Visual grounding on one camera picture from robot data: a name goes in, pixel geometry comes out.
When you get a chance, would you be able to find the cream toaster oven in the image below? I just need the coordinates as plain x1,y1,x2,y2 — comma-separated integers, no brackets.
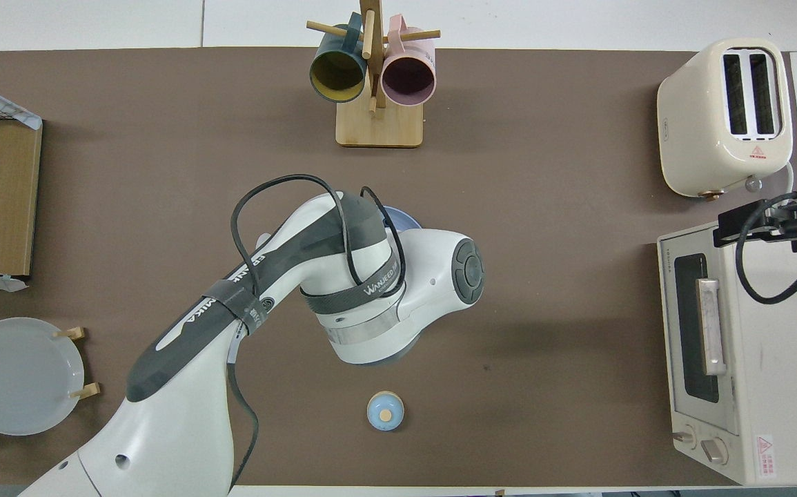
657,217,797,486

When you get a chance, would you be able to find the teal mug yellow inside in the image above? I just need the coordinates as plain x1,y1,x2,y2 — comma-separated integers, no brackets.
309,14,369,104

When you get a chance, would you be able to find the pink mug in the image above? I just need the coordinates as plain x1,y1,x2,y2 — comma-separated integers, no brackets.
380,15,437,107

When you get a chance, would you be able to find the small blue call bell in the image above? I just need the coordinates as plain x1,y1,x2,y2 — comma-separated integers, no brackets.
367,391,405,431

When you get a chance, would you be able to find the wooden plate rack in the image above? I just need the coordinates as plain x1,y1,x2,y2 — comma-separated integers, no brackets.
0,327,101,436

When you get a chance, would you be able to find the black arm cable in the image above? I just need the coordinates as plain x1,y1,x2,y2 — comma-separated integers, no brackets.
229,174,407,487
736,193,797,304

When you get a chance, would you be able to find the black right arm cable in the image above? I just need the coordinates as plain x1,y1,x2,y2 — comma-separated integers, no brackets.
736,193,797,304

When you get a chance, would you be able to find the wooden mug tree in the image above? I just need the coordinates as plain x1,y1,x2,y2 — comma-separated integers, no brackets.
306,0,442,148

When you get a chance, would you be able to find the pale grey plate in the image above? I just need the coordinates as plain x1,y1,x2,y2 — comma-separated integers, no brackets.
0,318,86,436

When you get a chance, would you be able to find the blue round plate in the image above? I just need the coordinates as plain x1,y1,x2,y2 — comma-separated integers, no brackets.
381,206,423,235

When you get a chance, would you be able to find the brown table mat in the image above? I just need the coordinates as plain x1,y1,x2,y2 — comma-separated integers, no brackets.
0,47,797,487

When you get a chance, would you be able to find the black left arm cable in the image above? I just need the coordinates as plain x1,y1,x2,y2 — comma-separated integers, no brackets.
229,174,407,487

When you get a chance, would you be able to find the cream two-slot toaster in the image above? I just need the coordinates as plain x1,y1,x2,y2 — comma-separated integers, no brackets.
657,38,794,201

